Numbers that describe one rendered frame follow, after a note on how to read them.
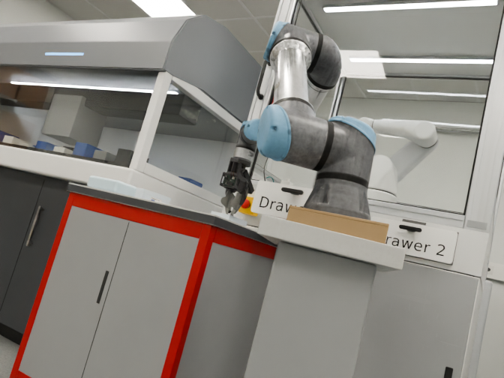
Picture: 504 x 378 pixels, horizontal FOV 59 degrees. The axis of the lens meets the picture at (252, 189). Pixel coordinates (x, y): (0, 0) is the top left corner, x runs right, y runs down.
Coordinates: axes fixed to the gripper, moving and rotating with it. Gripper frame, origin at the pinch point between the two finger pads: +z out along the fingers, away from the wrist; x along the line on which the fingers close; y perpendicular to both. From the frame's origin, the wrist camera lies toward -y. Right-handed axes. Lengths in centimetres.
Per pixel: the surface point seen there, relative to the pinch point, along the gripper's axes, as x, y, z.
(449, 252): 74, -22, -4
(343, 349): 69, 52, 26
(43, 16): -389, -109, -181
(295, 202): 31.3, 12.3, -6.4
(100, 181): -27.8, 39.2, 2.5
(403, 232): 58, -21, -8
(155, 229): 2.3, 39.0, 13.3
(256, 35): -164, -196, -199
